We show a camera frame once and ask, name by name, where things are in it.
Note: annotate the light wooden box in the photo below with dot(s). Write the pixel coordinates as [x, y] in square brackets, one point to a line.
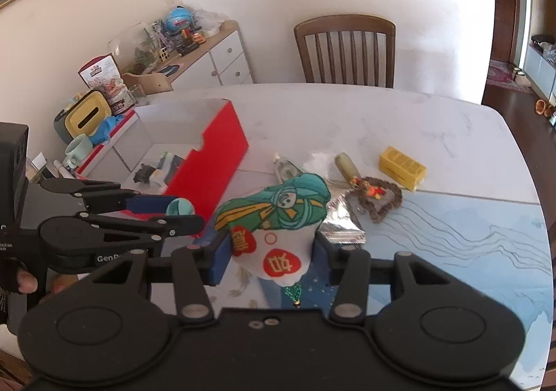
[145, 82]

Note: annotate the teal mug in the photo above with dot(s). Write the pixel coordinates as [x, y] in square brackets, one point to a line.
[78, 150]

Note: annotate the orange slippers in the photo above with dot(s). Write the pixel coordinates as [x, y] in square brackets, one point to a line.
[544, 107]

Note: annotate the pink patterned rug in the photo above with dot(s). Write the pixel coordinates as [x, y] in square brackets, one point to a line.
[506, 76]

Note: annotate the toy truck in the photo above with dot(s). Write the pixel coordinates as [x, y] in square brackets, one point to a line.
[191, 41]

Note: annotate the blue printed table mat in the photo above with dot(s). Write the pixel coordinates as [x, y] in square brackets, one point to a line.
[456, 234]

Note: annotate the dark small figure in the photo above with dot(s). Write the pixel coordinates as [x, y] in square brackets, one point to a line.
[143, 174]

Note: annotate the brown door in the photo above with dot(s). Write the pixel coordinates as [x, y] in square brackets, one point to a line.
[510, 4]

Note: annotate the brown wooden chair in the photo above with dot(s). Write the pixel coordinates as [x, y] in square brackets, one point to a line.
[345, 32]

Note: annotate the blue globe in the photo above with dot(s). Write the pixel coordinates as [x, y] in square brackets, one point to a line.
[179, 18]

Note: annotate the crumpled white plastic bag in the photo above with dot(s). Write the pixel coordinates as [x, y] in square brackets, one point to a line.
[210, 21]

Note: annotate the yellow tissue box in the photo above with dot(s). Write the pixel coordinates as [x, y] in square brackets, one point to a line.
[89, 111]

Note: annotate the blue cloth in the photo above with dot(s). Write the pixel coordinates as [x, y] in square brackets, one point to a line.
[104, 128]

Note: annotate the red white snack box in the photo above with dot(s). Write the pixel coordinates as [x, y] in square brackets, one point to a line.
[106, 80]

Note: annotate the grey oval case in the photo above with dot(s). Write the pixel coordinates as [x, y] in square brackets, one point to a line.
[287, 168]

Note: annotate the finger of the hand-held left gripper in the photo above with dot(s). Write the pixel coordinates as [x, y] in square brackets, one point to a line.
[147, 203]
[173, 226]

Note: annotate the teal small ball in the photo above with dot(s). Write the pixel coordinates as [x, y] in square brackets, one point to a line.
[179, 207]

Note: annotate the glass dome terrarium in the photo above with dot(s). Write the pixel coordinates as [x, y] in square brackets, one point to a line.
[130, 45]

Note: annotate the black flat card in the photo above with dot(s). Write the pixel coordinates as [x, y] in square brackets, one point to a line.
[177, 165]

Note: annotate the white green tube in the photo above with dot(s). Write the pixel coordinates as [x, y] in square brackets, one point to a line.
[161, 169]

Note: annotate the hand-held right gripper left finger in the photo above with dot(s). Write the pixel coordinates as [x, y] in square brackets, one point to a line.
[216, 263]

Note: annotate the yellow small box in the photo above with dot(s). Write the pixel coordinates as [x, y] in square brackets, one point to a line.
[402, 167]

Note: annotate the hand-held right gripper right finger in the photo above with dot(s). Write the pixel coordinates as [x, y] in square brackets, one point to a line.
[325, 258]

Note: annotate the red cardboard box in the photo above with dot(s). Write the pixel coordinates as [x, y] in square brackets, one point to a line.
[213, 156]

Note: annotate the dark blue small mat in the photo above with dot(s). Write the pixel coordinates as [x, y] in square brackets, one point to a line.
[167, 68]

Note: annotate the light blue wall cabinet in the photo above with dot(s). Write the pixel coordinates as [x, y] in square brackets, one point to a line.
[541, 69]

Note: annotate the person's left hand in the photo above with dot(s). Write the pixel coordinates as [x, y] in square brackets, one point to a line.
[27, 282]

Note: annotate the clear plastic bag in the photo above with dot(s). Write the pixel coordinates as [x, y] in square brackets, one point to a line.
[319, 165]

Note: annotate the white sideboard cabinet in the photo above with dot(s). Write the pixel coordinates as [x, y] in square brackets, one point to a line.
[226, 54]

